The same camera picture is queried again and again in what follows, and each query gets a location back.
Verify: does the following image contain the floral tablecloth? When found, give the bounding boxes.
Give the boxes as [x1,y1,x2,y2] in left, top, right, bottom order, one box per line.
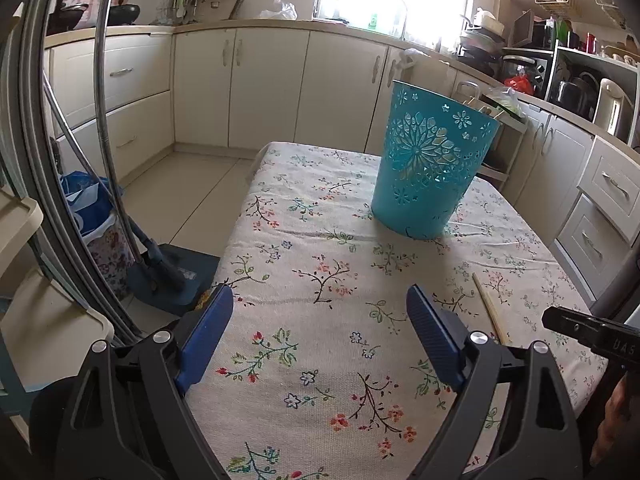
[187,141,608,480]

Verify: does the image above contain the black kettle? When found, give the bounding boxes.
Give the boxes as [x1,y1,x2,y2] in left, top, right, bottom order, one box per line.
[555,72,601,113]

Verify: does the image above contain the black frying pan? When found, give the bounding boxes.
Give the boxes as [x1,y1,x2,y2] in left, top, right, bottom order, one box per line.
[47,2,88,33]

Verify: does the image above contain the grey curved frame strips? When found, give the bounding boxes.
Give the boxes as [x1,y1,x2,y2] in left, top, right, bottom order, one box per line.
[0,0,146,346]

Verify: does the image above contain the white thermos pot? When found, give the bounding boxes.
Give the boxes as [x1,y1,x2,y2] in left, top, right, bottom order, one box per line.
[595,77,628,136]

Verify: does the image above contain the beige plastic stool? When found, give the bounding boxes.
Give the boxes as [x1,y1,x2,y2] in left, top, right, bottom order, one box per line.
[0,187,116,391]

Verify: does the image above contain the green vegetable bag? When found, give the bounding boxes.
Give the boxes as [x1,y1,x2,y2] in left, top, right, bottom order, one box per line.
[487,87,526,118]

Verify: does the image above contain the white plastic bag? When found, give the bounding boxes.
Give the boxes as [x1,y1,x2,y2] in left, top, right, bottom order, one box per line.
[257,0,298,21]

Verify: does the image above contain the blue dustpan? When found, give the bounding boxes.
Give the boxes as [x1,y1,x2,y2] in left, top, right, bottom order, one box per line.
[127,242,221,316]

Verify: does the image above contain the black toaster oven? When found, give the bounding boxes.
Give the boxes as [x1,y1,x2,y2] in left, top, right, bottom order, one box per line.
[502,47,556,98]

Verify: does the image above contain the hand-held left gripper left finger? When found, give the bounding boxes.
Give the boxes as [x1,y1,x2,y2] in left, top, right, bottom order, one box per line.
[52,284,235,480]

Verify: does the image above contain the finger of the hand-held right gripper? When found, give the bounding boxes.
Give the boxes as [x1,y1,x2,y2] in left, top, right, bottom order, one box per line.
[542,306,608,356]

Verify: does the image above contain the floral fabric bag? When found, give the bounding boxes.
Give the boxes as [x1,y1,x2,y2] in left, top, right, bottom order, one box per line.
[85,212,138,301]

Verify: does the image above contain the white shelf unit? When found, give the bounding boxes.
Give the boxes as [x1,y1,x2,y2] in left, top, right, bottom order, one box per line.
[547,45,640,146]

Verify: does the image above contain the cream panelled drawer cabinet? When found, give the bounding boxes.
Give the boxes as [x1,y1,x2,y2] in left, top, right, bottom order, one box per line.
[480,100,640,301]

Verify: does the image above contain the person's right hand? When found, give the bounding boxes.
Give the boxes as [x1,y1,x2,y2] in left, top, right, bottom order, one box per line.
[592,375,632,466]

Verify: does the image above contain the single wooden chopstick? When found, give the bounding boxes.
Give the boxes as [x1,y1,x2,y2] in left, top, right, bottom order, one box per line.
[472,272,511,346]

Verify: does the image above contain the grey broom handle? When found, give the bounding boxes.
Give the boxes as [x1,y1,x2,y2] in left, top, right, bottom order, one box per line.
[42,72,151,261]

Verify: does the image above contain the white storage rack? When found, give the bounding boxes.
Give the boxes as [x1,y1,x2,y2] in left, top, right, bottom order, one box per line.
[452,80,528,191]

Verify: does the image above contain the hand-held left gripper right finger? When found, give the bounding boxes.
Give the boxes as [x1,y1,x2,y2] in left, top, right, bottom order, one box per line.
[406,284,581,480]

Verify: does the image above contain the cream double door cabinet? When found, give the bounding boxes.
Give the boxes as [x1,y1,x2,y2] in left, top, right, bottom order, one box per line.
[172,27,311,151]

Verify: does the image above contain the teal perforated plastic bucket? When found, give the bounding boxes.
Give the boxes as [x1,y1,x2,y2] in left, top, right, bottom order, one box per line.
[371,80,503,241]

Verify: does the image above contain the black wok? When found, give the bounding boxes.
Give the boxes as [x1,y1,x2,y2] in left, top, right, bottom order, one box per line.
[105,4,141,26]

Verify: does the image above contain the dish rack with bowls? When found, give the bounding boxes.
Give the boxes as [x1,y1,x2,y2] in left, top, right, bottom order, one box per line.
[457,7,506,63]

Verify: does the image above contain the cream sink cabinet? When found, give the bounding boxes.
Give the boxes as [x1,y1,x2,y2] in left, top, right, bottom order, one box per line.
[300,30,461,156]

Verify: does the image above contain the beige kitchen countertop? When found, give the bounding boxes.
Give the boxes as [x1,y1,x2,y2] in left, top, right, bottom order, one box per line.
[45,19,640,156]

